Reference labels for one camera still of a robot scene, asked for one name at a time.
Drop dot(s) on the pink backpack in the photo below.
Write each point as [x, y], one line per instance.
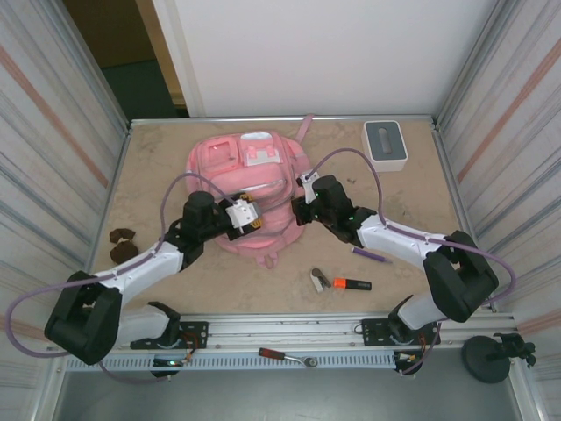
[258, 175]

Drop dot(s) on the purple pen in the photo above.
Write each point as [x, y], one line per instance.
[372, 255]

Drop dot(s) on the small white brown stapler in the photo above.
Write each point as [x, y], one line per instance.
[319, 280]

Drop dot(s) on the orange black highlighter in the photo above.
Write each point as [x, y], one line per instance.
[357, 286]

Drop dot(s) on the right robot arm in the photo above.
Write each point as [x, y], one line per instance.
[460, 276]

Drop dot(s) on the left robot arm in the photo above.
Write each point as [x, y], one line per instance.
[79, 324]

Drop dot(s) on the white tissue box grey top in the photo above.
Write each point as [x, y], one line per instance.
[385, 140]

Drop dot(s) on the small circuit board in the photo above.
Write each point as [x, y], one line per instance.
[168, 362]
[407, 357]

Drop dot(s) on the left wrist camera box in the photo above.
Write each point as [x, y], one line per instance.
[241, 212]

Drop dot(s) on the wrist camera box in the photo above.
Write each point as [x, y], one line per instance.
[241, 212]
[307, 184]

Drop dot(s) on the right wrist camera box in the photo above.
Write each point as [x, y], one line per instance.
[307, 184]

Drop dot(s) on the aluminium mounting rail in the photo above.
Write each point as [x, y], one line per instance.
[285, 326]

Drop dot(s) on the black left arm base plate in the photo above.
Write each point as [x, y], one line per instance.
[197, 333]

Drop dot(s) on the aluminium table border rail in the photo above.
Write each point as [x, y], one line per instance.
[144, 121]

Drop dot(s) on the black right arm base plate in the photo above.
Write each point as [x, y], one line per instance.
[372, 329]

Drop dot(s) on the white door frame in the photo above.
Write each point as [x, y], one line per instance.
[175, 57]

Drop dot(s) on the black round clamp mount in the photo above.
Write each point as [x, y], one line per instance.
[484, 357]

